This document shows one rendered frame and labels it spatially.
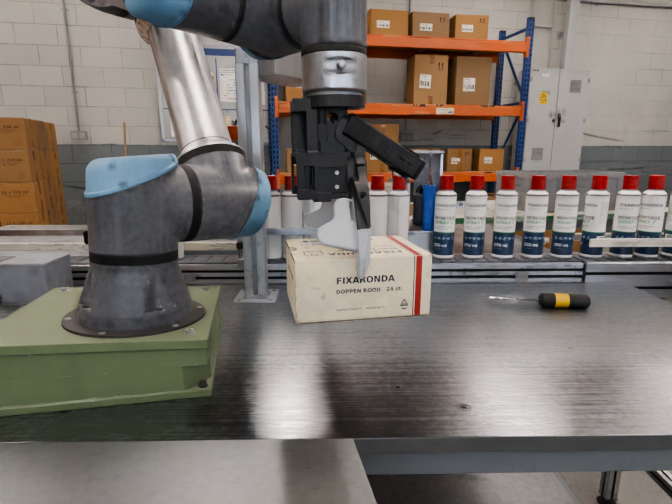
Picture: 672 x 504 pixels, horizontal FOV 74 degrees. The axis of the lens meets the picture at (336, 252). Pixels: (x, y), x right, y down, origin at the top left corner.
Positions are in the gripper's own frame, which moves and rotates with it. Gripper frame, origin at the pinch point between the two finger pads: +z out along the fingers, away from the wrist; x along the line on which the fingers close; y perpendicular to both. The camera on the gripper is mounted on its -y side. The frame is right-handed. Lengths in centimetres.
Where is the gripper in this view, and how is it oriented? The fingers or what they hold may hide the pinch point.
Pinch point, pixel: (353, 262)
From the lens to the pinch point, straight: 57.1
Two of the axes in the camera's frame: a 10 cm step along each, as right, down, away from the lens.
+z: 0.1, 9.7, 2.3
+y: -9.8, 0.6, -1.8
